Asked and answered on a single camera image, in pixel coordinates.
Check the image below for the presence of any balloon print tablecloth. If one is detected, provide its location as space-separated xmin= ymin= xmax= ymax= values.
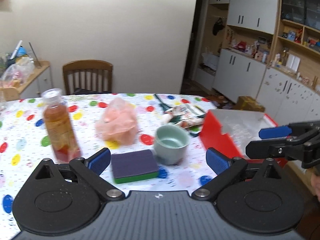
xmin=1 ymin=93 xmax=215 ymax=239

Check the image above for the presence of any clear bag of items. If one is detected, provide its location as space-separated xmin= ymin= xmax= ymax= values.
xmin=1 ymin=56 xmax=35 ymax=88

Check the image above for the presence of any white storage cabinet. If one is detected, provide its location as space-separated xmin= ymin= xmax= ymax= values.
xmin=213 ymin=49 xmax=266 ymax=102

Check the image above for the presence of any pink mesh bath pouf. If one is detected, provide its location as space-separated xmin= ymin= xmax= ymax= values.
xmin=95 ymin=97 xmax=138 ymax=145

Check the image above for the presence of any black bag on chair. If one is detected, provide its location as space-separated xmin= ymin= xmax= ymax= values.
xmin=74 ymin=88 xmax=112 ymax=95

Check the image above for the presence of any wooden open shelving unit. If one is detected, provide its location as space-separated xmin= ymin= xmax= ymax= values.
xmin=256 ymin=0 xmax=320 ymax=128

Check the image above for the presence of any wooden side cabinet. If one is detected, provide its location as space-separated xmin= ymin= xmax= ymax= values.
xmin=1 ymin=61 xmax=53 ymax=101

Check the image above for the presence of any white paper bag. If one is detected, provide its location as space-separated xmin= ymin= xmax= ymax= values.
xmin=201 ymin=47 xmax=219 ymax=70

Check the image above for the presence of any purple green sponge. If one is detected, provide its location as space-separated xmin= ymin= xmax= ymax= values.
xmin=111 ymin=150 xmax=159 ymax=184

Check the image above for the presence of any red shoebox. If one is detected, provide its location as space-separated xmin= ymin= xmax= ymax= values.
xmin=200 ymin=109 xmax=278 ymax=159

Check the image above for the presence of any person's right hand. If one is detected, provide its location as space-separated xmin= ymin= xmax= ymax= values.
xmin=311 ymin=173 xmax=320 ymax=202

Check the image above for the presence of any brown cardboard box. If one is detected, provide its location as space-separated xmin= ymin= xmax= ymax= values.
xmin=234 ymin=96 xmax=265 ymax=112

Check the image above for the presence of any white upper wall cabinet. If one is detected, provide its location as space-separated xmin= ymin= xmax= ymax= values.
xmin=209 ymin=0 xmax=278 ymax=35

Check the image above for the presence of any pale green ceramic cup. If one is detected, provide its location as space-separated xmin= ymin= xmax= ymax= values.
xmin=153 ymin=125 xmax=189 ymax=165

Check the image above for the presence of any wooden dining chair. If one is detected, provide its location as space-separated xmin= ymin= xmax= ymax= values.
xmin=62 ymin=60 xmax=113 ymax=95

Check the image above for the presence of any amber drink bottle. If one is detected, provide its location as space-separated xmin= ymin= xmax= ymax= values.
xmin=41 ymin=88 xmax=81 ymax=163

